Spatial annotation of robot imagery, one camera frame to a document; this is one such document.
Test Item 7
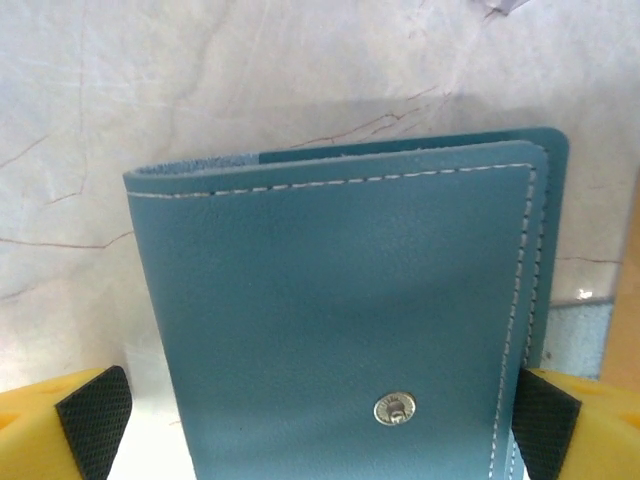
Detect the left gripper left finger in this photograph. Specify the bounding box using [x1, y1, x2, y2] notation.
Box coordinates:
[0, 366, 132, 480]

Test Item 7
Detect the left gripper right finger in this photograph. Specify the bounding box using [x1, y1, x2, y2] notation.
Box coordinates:
[510, 367, 640, 480]

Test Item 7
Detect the blue leather card holder wallet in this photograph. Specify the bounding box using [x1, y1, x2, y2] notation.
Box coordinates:
[122, 127, 571, 480]

